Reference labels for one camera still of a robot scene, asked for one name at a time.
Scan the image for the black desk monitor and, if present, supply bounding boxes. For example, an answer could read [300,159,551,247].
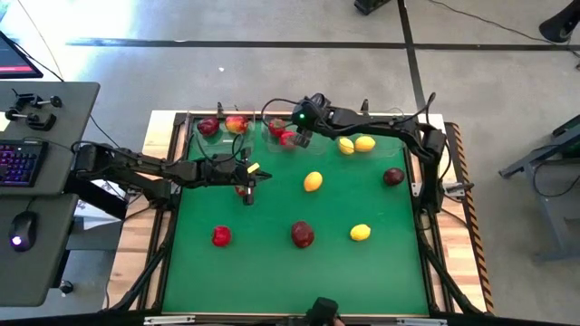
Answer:
[0,30,44,81]

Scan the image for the orange-yellow lemon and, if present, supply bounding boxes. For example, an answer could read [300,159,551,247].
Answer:
[303,170,324,194]
[353,135,377,153]

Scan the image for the grey metal stand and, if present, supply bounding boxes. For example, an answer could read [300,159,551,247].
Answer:
[498,112,580,263]

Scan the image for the clear plastic bin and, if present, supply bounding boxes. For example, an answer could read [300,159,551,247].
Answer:
[343,115,416,158]
[263,113,334,156]
[190,115,256,156]

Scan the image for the red and yellow apple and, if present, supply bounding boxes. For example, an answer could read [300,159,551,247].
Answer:
[225,114,250,135]

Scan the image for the black backlit keyboard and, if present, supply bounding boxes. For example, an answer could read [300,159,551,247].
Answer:
[0,139,50,188]

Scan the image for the black rounded object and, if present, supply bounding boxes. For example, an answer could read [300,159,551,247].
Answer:
[305,297,341,326]

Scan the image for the silver metal bracket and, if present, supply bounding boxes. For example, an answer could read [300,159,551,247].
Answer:
[396,317,448,326]
[143,315,196,326]

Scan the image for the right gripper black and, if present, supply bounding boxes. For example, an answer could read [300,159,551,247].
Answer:
[293,94,332,149]

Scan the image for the black floor box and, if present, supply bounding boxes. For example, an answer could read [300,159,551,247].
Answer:
[353,0,392,16]

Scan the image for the dented dark red apple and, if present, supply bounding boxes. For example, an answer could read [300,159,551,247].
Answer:
[290,220,316,250]

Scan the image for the black chair base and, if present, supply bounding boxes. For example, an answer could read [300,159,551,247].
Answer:
[537,0,580,44]

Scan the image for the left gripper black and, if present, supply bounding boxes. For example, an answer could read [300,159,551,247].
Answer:
[198,154,273,206]

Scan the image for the grey desk top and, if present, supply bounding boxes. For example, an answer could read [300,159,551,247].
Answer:
[0,81,101,197]
[0,194,79,308]

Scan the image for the black screw clamp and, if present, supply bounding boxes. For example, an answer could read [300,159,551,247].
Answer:
[4,108,58,132]
[12,89,63,112]

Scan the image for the yellow black hazard strip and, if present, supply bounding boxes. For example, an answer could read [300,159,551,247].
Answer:
[446,121,495,313]

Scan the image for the black computer mouse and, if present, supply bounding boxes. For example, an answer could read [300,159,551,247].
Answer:
[8,210,39,254]

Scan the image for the black aluminium table frame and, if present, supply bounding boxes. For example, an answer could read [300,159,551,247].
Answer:
[106,110,486,318]

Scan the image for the green table mat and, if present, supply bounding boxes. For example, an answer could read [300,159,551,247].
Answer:
[161,118,430,316]

